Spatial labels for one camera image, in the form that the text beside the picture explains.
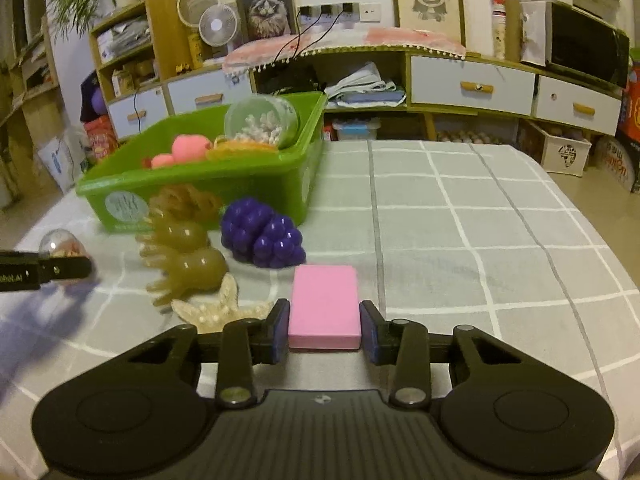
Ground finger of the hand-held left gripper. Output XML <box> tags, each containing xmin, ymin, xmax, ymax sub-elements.
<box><xmin>37</xmin><ymin>255</ymin><xmax>94</xmax><ymax>283</ymax></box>

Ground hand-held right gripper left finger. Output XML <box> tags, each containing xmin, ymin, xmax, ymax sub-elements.
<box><xmin>127</xmin><ymin>299</ymin><xmax>291</xmax><ymax>409</ymax></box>

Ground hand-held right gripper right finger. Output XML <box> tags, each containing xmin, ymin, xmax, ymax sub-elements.
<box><xmin>358</xmin><ymin>301</ymin><xmax>516</xmax><ymax>409</ymax></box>

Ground clear capsule ball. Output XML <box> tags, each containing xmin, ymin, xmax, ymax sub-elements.
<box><xmin>39</xmin><ymin>228</ymin><xmax>87</xmax><ymax>286</ymax></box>

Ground pink rectangular block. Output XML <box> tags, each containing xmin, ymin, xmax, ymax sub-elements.
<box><xmin>287</xmin><ymin>265</ymin><xmax>362</xmax><ymax>352</ymax></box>

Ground green plastic bin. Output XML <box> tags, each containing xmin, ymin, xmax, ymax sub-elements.
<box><xmin>76</xmin><ymin>91</ymin><xmax>328</xmax><ymax>233</ymax></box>

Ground pink toy ball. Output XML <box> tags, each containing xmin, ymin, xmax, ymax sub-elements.
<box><xmin>172</xmin><ymin>134</ymin><xmax>211</xmax><ymax>162</ymax></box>

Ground yellow toy pot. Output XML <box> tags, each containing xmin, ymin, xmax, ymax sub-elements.
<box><xmin>214</xmin><ymin>136</ymin><xmax>281</xmax><ymax>157</ymax></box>

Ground clear cotton swab jar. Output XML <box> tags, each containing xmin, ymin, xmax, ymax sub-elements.
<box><xmin>223</xmin><ymin>96</ymin><xmax>301</xmax><ymax>151</ymax></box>

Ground beige starfish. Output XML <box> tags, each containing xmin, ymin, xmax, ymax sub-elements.
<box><xmin>171</xmin><ymin>272</ymin><xmax>273</xmax><ymax>333</ymax></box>

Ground purple toy grapes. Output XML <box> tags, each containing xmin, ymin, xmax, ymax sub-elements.
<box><xmin>221</xmin><ymin>197</ymin><xmax>307</xmax><ymax>269</ymax></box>

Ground white plastic bag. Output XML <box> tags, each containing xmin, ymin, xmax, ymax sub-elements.
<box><xmin>37</xmin><ymin>130</ymin><xmax>86</xmax><ymax>193</ymax></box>

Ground olive toy hand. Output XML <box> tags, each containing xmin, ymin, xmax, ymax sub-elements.
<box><xmin>146</xmin><ymin>247</ymin><xmax>229</xmax><ymax>309</ymax></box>
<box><xmin>136</xmin><ymin>210</ymin><xmax>211</xmax><ymax>263</ymax></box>

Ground orange printed bag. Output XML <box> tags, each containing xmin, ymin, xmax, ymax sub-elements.
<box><xmin>82</xmin><ymin>116</ymin><xmax>121</xmax><ymax>166</ymax></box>

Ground grey checked blanket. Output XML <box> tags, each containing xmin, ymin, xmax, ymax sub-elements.
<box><xmin>0</xmin><ymin>140</ymin><xmax>640</xmax><ymax>480</ymax></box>

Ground brown toy flower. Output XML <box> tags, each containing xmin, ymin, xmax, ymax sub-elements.
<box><xmin>149</xmin><ymin>185</ymin><xmax>223</xmax><ymax>223</ymax></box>

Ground dark purple garment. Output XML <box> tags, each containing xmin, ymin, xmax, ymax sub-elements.
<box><xmin>80</xmin><ymin>70</ymin><xmax>108</xmax><ymax>123</ymax></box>

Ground wooden shelf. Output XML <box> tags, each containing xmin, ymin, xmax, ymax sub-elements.
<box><xmin>0</xmin><ymin>0</ymin><xmax>66</xmax><ymax>211</ymax></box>

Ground clear plastic storage box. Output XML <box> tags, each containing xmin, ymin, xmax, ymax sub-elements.
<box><xmin>331</xmin><ymin>119</ymin><xmax>381</xmax><ymax>142</ymax></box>

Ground yellow egg tray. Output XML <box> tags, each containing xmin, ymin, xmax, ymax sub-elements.
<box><xmin>436</xmin><ymin>129</ymin><xmax>506</xmax><ymax>146</ymax></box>

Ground stack of folded cloths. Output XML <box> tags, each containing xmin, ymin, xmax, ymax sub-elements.
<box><xmin>324</xmin><ymin>61</ymin><xmax>407</xmax><ymax>108</ymax></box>

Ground black bag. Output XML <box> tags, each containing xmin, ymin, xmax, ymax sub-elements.
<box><xmin>255</xmin><ymin>60</ymin><xmax>321</xmax><ymax>96</ymax></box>

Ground wooden cabinet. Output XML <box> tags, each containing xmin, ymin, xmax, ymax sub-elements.
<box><xmin>89</xmin><ymin>0</ymin><xmax>631</xmax><ymax>143</ymax></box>

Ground white plastic crate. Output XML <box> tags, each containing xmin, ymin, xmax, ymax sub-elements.
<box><xmin>517</xmin><ymin>120</ymin><xmax>593</xmax><ymax>177</ymax></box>

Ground pink tasselled table runner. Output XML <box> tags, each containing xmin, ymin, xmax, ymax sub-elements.
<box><xmin>222</xmin><ymin>27</ymin><xmax>468</xmax><ymax>78</ymax></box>

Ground beige round fan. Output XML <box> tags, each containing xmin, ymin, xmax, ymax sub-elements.
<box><xmin>176</xmin><ymin>0</ymin><xmax>219</xmax><ymax>28</ymax></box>

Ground white printed sack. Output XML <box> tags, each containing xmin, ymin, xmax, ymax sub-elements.
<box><xmin>592</xmin><ymin>135</ymin><xmax>638</xmax><ymax>191</ymax></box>

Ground framed cat picture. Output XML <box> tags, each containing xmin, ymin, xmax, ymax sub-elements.
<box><xmin>235</xmin><ymin>0</ymin><xmax>299</xmax><ymax>43</ymax></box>

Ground tall printed tube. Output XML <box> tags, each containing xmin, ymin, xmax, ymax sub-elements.
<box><xmin>490</xmin><ymin>0</ymin><xmax>508</xmax><ymax>58</ymax></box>

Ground red printed box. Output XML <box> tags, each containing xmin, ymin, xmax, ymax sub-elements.
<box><xmin>617</xmin><ymin>60</ymin><xmax>640</xmax><ymax>153</ymax></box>

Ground black microwave oven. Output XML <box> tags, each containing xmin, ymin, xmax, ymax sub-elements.
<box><xmin>545</xmin><ymin>1</ymin><xmax>630</xmax><ymax>88</ymax></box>

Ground white drawer wooden handle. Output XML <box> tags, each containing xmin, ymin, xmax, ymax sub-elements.
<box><xmin>410</xmin><ymin>54</ymin><xmax>538</xmax><ymax>116</ymax></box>
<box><xmin>107</xmin><ymin>87</ymin><xmax>170</xmax><ymax>141</ymax></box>
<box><xmin>166</xmin><ymin>71</ymin><xmax>253</xmax><ymax>116</ymax></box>
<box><xmin>535</xmin><ymin>75</ymin><xmax>623</xmax><ymax>133</ymax></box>

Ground white wall power strip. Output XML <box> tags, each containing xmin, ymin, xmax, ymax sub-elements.
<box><xmin>298</xmin><ymin>2</ymin><xmax>361</xmax><ymax>26</ymax></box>

